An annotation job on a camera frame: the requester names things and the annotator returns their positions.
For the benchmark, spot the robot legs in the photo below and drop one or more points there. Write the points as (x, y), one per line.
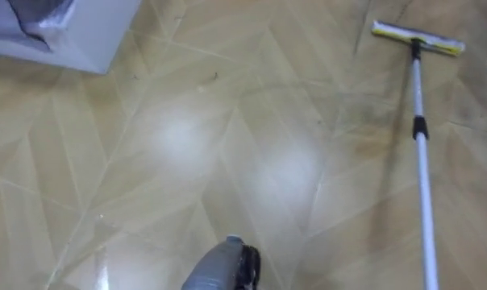
(217, 268)

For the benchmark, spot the white waste bin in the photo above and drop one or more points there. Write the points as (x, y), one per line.
(98, 36)

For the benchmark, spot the grey plastic bin liner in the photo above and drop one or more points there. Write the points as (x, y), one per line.
(34, 16)

